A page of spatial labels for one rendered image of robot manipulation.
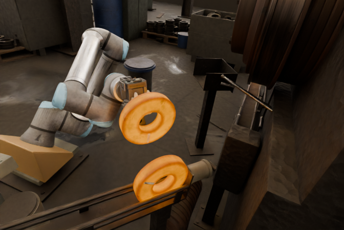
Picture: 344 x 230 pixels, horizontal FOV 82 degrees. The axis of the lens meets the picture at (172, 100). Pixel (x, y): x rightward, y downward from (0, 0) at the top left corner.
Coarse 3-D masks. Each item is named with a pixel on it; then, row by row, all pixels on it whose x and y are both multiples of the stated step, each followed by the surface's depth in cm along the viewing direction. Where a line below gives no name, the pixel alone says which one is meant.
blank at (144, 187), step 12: (168, 156) 53; (144, 168) 51; (156, 168) 50; (168, 168) 51; (180, 168) 54; (144, 180) 49; (156, 180) 52; (168, 180) 58; (180, 180) 58; (144, 192) 52; (156, 192) 55
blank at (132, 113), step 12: (144, 96) 50; (156, 96) 51; (132, 108) 48; (144, 108) 50; (156, 108) 52; (168, 108) 54; (120, 120) 51; (132, 120) 50; (156, 120) 57; (168, 120) 57; (132, 132) 52; (144, 132) 55; (156, 132) 57
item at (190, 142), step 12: (204, 60) 143; (216, 60) 144; (204, 72) 148; (216, 72) 149; (228, 72) 135; (204, 84) 123; (216, 84) 124; (204, 96) 144; (204, 108) 144; (204, 120) 150; (204, 132) 156; (192, 144) 168; (204, 144) 169
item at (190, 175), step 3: (186, 165) 59; (189, 171) 57; (189, 174) 57; (192, 174) 57; (189, 177) 58; (192, 177) 57; (186, 180) 59; (189, 180) 58; (183, 183) 61; (186, 183) 59; (189, 183) 58; (189, 186) 58; (183, 195) 62; (186, 195) 60
